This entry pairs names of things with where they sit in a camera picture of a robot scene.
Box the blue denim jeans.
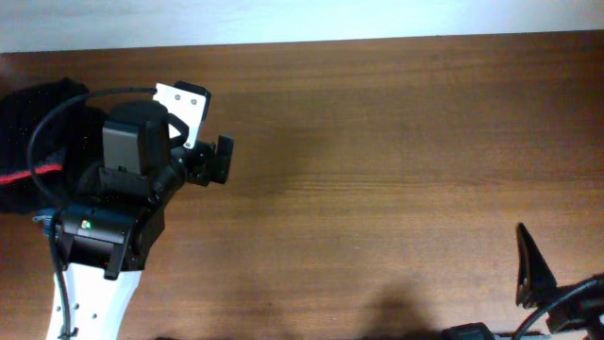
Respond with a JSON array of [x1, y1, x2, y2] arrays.
[[32, 212, 59, 237]]

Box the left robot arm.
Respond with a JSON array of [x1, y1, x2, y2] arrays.
[[46, 99, 234, 339]]

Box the right black cable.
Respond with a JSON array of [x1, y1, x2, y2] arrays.
[[512, 276, 604, 340]]

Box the black leggings with red waistband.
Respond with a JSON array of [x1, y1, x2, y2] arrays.
[[1, 77, 106, 214]]

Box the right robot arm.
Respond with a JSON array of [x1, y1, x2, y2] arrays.
[[441, 223, 603, 340]]

